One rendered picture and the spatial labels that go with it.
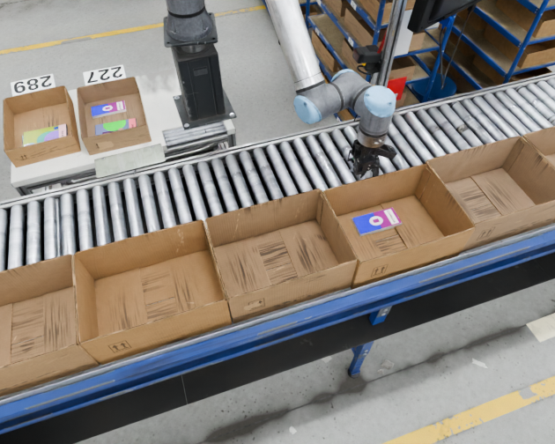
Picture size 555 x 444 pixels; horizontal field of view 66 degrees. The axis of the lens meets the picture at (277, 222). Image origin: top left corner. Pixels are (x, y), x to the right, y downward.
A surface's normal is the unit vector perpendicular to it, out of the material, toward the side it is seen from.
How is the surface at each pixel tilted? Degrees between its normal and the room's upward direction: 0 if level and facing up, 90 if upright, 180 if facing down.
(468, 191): 0
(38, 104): 88
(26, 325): 0
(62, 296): 1
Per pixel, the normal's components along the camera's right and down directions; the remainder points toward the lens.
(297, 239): 0.00, -0.59
